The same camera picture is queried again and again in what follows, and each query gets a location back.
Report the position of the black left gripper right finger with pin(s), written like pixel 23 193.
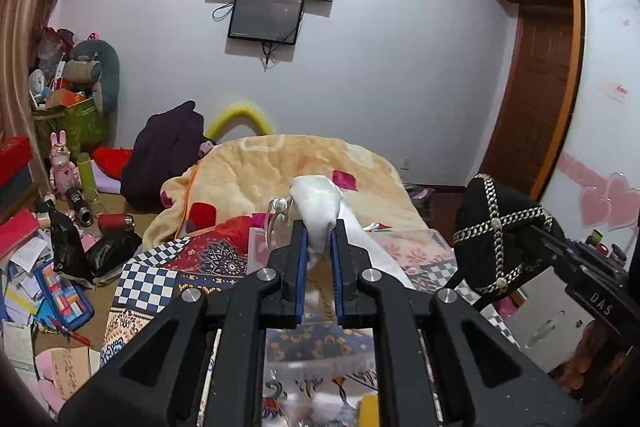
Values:
pixel 439 362

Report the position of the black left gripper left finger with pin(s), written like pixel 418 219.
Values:
pixel 201 360

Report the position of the black chain-trimmed pouch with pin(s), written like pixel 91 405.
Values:
pixel 498 239

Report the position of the white soft cloth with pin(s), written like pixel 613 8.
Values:
pixel 320 204

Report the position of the colourful blue pencil case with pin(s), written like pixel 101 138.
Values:
pixel 66 300

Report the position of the black plastic bag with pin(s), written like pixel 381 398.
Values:
pixel 95 266

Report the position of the red thermos bottle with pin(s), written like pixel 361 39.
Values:
pixel 115 221

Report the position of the brown wooden wardrobe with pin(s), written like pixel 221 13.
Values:
pixel 539 96

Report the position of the clear plastic storage box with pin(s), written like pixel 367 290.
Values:
pixel 269 230

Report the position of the beige fleece blanket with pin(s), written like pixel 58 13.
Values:
pixel 240 177

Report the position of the green bottle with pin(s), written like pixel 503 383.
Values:
pixel 88 183

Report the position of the pink rabbit figurine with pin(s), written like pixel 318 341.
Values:
pixel 64 174

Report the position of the dark purple jacket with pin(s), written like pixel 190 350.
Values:
pixel 167 146

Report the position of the green cardboard box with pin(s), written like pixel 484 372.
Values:
pixel 85 127

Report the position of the red gift box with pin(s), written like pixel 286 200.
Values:
pixel 15 154

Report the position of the grey-green plush toy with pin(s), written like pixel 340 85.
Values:
pixel 94 65

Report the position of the small black wall monitor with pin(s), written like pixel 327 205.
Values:
pixel 267 21

